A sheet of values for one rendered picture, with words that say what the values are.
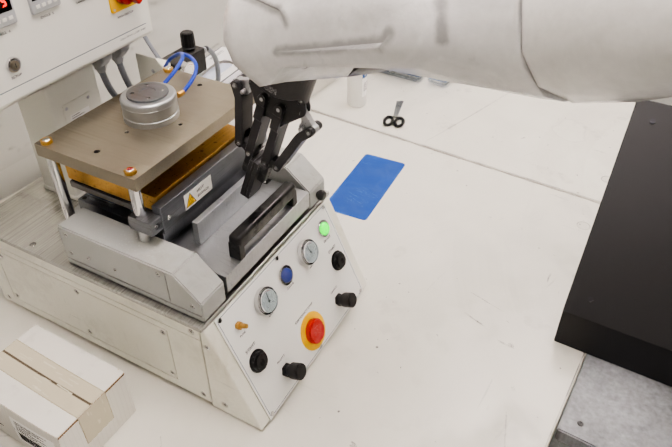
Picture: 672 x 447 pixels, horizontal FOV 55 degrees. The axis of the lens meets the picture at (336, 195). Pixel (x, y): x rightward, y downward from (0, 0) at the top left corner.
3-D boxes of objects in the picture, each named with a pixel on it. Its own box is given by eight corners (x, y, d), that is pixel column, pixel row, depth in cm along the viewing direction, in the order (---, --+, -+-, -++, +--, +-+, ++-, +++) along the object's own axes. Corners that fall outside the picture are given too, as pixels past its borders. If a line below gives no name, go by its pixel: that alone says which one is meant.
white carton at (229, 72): (172, 108, 159) (167, 81, 155) (223, 71, 176) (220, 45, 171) (213, 119, 155) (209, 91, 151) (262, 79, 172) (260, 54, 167)
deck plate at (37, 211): (-30, 227, 103) (-32, 222, 102) (124, 128, 127) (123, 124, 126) (201, 333, 85) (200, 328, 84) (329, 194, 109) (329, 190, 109)
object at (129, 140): (20, 184, 95) (-8, 107, 87) (161, 96, 117) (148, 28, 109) (146, 235, 86) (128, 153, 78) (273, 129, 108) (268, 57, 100)
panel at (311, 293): (269, 420, 94) (212, 321, 87) (362, 290, 115) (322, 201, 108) (280, 422, 92) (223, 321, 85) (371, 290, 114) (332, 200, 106)
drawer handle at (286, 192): (229, 257, 90) (226, 235, 87) (286, 199, 100) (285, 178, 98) (241, 261, 89) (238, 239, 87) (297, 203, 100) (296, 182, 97)
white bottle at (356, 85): (349, 108, 168) (349, 57, 160) (345, 99, 172) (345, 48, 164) (367, 107, 169) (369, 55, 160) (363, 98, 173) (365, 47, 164)
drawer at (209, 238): (73, 231, 100) (61, 191, 96) (167, 162, 116) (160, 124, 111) (228, 297, 89) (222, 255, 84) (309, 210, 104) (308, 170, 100)
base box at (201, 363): (6, 302, 113) (-27, 226, 103) (152, 191, 139) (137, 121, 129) (262, 432, 93) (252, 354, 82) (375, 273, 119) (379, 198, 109)
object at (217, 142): (70, 186, 95) (53, 130, 89) (169, 119, 111) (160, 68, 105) (161, 221, 88) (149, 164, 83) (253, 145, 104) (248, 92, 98)
